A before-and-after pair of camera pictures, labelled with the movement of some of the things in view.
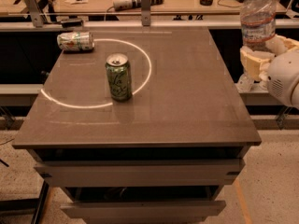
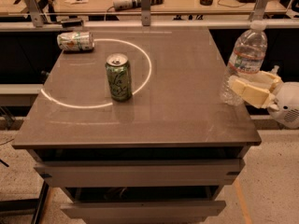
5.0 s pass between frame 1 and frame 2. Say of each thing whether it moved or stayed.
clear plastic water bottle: moved
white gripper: moved
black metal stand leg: stayed
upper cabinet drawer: stayed
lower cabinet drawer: stayed
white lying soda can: stayed
